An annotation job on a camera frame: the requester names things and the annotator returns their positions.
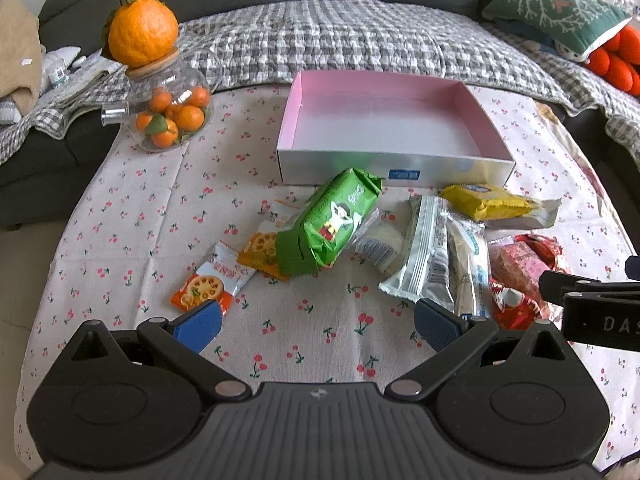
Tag yellow orange biscuit pack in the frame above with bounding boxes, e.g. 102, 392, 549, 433
238, 200, 300, 281

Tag green embroidered pillow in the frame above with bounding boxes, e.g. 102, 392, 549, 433
483, 0, 631, 62

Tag red candy pack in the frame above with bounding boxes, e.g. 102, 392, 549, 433
488, 234, 564, 330

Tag cherry print tablecloth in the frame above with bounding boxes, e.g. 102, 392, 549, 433
14, 87, 631, 467

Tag green snack pack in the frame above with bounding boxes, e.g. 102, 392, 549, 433
276, 168, 383, 276

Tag orange plush toy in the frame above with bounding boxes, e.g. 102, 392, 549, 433
585, 25, 640, 98

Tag glass jar with tangerines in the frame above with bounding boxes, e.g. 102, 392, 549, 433
101, 48, 213, 153

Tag clear white cracker pack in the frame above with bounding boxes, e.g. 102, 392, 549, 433
350, 208, 405, 276

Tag white blue bread pack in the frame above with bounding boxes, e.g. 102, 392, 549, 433
447, 211, 491, 318

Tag large orange fruit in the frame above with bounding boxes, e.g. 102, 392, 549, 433
102, 0, 179, 68

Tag orange white biscuit pack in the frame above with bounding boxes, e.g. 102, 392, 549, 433
170, 242, 255, 315

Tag beige cloth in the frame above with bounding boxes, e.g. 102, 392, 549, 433
0, 0, 43, 116

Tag grey checkered blanket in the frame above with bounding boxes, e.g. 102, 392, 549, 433
0, 0, 640, 166

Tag pink nougat snack pack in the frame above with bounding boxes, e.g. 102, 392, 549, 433
489, 242, 549, 310

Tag pink and white box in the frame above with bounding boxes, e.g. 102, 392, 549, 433
277, 70, 515, 188

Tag silver long snack pack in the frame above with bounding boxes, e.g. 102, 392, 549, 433
378, 195, 454, 312

